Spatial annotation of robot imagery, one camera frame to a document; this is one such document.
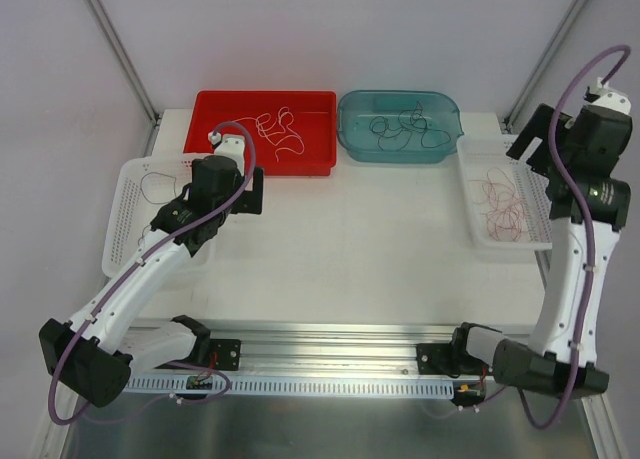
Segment white wire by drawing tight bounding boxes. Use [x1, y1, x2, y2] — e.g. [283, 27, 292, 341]
[234, 104, 296, 140]
[254, 111, 306, 161]

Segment bundle of thin wires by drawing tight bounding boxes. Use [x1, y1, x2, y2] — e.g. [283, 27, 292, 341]
[469, 166, 531, 243]

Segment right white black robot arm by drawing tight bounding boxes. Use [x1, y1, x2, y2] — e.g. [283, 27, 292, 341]
[448, 99, 633, 399]

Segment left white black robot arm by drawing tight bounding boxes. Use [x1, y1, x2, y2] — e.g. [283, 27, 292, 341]
[39, 155, 264, 409]

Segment red plastic tray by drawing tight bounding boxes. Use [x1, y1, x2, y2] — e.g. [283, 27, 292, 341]
[183, 91, 337, 177]

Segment right white perforated basket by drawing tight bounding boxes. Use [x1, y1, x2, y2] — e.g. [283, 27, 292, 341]
[457, 134, 551, 257]

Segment white perforated basket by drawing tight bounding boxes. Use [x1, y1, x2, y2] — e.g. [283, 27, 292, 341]
[457, 134, 551, 257]
[102, 153, 205, 278]

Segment left white perforated basket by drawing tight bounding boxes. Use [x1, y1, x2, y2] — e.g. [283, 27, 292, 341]
[102, 153, 205, 278]

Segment teal translucent plastic tub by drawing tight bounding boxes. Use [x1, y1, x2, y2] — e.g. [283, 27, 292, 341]
[336, 90, 464, 164]

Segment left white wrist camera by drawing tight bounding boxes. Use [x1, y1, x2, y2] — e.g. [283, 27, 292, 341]
[208, 132, 246, 175]

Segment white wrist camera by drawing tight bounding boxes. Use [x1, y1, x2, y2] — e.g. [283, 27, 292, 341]
[584, 77, 631, 115]
[208, 132, 246, 175]

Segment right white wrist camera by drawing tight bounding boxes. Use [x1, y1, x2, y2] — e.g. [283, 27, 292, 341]
[584, 77, 631, 115]

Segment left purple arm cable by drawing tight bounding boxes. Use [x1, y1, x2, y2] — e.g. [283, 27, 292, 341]
[48, 121, 259, 425]

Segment aluminium mounting rail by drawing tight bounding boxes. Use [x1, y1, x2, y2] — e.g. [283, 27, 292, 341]
[119, 318, 536, 380]

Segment right aluminium frame post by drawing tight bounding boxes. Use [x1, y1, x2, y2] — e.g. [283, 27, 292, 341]
[500, 0, 592, 133]

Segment aluminium frame post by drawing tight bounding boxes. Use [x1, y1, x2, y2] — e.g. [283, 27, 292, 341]
[84, 0, 160, 125]
[500, 0, 592, 133]

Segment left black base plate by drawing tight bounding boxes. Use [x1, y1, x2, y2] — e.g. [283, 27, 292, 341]
[200, 339, 242, 371]

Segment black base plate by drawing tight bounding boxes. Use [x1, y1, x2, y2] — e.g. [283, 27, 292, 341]
[416, 343, 488, 379]
[200, 339, 242, 371]

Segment white slotted cable duct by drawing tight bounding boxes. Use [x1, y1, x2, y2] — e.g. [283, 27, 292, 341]
[125, 373, 454, 400]

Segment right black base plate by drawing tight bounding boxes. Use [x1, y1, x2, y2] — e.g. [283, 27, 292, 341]
[416, 343, 488, 379]

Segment left aluminium frame post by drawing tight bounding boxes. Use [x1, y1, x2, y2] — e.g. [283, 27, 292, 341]
[84, 0, 160, 125]

